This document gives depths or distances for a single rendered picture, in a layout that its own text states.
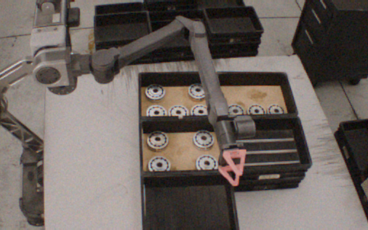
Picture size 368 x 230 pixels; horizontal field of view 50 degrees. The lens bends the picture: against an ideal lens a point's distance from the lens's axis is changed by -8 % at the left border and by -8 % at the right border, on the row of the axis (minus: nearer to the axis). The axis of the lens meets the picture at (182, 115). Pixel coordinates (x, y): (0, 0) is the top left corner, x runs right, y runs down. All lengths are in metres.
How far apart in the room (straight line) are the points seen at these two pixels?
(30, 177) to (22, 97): 0.93
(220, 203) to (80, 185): 0.68
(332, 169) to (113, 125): 1.21
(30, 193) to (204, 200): 1.18
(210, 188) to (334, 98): 1.96
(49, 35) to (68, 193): 0.85
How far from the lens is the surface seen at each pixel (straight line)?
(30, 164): 2.76
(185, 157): 2.03
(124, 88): 2.45
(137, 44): 1.57
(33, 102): 3.40
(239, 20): 3.32
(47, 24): 1.63
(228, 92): 2.30
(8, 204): 2.97
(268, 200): 2.14
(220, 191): 1.96
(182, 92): 2.27
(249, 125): 1.36
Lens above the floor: 2.55
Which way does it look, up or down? 52 degrees down
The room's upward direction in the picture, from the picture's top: 7 degrees clockwise
